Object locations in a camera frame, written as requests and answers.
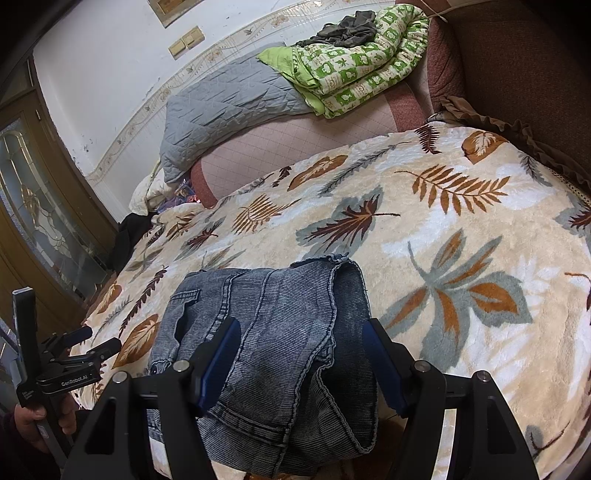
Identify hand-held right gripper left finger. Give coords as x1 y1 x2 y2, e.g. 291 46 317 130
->
60 318 242 480

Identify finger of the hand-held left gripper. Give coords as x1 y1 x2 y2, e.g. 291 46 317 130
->
68 338 122 368
43 325 93 357

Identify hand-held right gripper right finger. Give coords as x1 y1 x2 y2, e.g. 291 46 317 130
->
361 318 540 480

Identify grey-blue denim pants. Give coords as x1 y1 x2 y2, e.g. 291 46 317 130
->
148 253 380 476

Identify person's left forearm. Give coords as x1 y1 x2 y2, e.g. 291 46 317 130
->
0 411 65 480

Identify person's left hand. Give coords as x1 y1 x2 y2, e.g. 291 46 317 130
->
13 394 78 444

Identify black cloth heap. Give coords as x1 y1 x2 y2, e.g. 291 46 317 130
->
113 213 153 273

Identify leaf print fleece blanket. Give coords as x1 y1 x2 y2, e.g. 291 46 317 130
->
81 121 591 480

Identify white crumpled cloth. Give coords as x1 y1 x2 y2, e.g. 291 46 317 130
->
129 168 178 215

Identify purple printed cloth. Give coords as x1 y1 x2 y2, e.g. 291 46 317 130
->
175 179 201 205

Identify wooden door with glass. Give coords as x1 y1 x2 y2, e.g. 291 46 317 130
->
0 51 122 337

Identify grey quilted pillow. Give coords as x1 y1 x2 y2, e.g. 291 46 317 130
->
159 42 315 185

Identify green patterned quilt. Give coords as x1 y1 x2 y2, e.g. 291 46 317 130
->
257 4 430 120

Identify brown and pink sofa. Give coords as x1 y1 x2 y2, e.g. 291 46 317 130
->
188 0 591 213

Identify dark grey garment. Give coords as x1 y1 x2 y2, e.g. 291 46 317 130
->
295 11 379 49

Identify gold wall plaque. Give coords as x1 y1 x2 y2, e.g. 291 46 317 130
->
154 0 218 27

